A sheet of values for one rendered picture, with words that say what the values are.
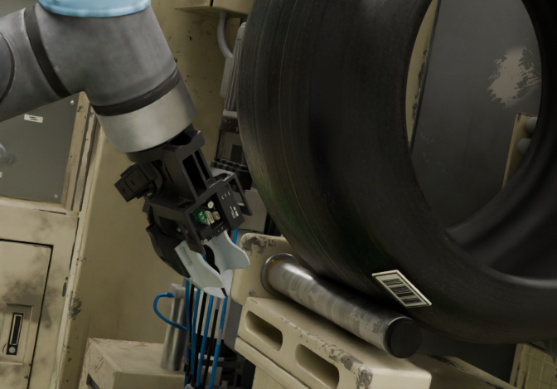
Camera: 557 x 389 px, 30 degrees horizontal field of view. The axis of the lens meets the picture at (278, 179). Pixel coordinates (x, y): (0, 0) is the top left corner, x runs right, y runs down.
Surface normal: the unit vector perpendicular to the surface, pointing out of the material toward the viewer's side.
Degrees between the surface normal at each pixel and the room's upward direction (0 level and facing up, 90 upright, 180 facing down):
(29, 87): 126
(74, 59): 114
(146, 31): 82
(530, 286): 101
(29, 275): 90
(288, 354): 90
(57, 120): 90
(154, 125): 108
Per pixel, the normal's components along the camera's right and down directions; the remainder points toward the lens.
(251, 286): 0.39, 0.12
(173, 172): -0.68, 0.55
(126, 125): -0.29, 0.54
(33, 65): 0.08, 0.34
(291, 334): -0.90, -0.14
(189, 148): 0.65, 0.15
